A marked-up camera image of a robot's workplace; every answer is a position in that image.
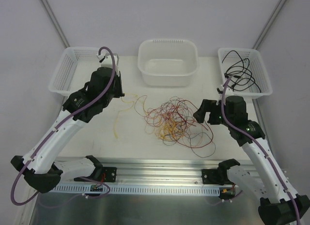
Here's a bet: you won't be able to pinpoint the yellow thin wire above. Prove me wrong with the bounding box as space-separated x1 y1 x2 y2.
113 93 139 138

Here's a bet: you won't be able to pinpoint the black USB cable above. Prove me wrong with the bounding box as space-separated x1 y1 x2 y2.
222 50 252 92

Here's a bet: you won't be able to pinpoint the thin coloured wires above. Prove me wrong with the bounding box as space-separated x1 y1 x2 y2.
134 95 217 159

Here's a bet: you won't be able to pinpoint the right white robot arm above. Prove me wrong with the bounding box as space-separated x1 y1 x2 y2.
193 96 310 225

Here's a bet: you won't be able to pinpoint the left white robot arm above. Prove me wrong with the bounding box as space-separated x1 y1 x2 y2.
11 67 124 194

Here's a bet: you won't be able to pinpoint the left white perforated basket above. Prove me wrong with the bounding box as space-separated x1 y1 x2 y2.
48 46 100 96

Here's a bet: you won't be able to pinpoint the white perforated basket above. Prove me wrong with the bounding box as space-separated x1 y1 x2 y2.
48 46 100 96
217 48 273 99

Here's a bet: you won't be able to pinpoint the right white perforated basket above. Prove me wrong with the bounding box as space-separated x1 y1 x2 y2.
217 48 273 99

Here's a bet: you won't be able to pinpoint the white centre plastic tub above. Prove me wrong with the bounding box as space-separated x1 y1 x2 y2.
137 39 199 87

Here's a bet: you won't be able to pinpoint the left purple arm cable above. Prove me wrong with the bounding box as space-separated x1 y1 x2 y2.
11 46 115 206

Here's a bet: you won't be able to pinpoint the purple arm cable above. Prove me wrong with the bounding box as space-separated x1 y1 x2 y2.
11 46 115 206
220 77 302 225

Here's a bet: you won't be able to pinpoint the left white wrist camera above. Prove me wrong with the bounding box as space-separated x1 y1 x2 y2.
96 53 119 74

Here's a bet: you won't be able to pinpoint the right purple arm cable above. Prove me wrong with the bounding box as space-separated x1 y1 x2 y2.
220 77 302 225

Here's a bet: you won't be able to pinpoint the left aluminium frame post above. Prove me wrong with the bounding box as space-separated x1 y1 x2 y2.
39 0 70 48

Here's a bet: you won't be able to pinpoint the aluminium frame post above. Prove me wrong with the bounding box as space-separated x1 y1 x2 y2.
39 0 70 48
252 0 289 50

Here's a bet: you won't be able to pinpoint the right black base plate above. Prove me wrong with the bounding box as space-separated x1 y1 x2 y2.
201 169 233 185

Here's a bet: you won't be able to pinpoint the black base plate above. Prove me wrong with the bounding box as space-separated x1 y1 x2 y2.
98 167 117 183
201 169 233 185

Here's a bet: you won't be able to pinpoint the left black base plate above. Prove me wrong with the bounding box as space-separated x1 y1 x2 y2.
98 167 117 183

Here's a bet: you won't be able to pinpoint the aluminium mounting rail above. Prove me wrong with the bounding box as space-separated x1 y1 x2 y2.
29 159 290 188

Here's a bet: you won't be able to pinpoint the white slotted cable duct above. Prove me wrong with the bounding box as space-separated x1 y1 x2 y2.
51 183 220 197

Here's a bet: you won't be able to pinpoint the right aluminium frame post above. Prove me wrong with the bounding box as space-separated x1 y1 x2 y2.
252 0 289 50

